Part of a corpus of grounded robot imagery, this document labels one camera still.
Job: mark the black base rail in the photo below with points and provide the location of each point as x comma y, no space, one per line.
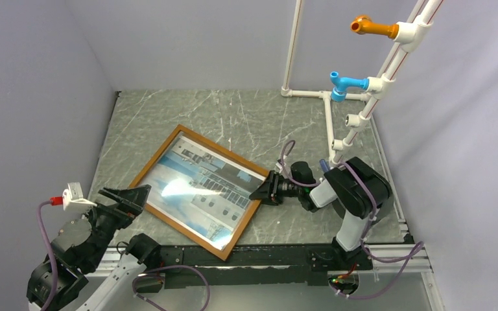
312,264

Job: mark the red blue screwdriver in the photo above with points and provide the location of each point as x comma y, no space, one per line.
324,165

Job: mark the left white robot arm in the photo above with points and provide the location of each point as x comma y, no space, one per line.
81,244

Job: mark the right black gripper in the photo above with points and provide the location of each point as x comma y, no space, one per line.
268,192

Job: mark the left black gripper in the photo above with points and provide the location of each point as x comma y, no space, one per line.
130,202

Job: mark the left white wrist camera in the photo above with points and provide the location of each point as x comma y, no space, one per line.
73,200

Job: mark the blue pipe fitting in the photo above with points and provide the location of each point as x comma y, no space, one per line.
343,83

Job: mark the building photo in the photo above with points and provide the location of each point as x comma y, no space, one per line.
197,189

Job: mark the orange pipe fitting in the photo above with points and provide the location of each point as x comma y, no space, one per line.
364,25

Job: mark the wooden picture frame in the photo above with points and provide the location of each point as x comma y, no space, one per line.
199,189

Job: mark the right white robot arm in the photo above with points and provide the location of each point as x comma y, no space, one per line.
356,189

